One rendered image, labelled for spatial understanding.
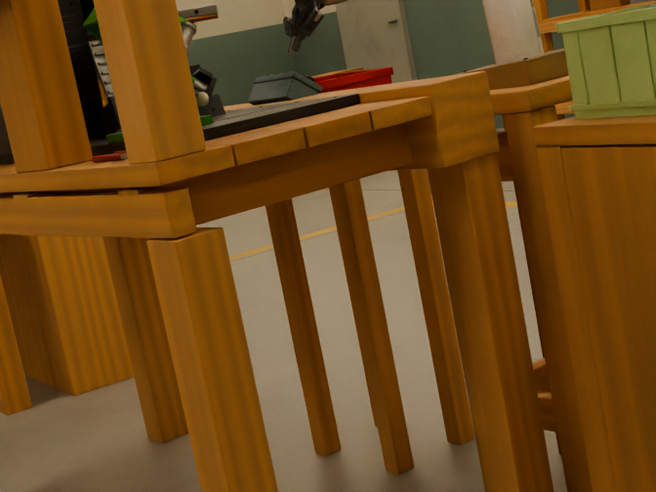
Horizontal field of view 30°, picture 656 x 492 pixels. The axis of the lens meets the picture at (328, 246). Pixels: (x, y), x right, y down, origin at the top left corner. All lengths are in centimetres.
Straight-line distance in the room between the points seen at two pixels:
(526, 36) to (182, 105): 85
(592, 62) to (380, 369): 98
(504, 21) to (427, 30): 860
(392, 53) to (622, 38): 938
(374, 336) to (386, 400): 15
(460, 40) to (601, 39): 859
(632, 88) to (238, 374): 79
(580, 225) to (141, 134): 78
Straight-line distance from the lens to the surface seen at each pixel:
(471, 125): 221
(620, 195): 206
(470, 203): 221
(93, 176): 202
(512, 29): 245
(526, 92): 228
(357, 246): 275
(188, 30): 255
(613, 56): 210
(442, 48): 1091
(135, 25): 183
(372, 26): 1163
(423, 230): 287
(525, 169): 232
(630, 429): 222
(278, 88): 259
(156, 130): 183
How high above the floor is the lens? 101
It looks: 9 degrees down
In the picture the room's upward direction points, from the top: 11 degrees counter-clockwise
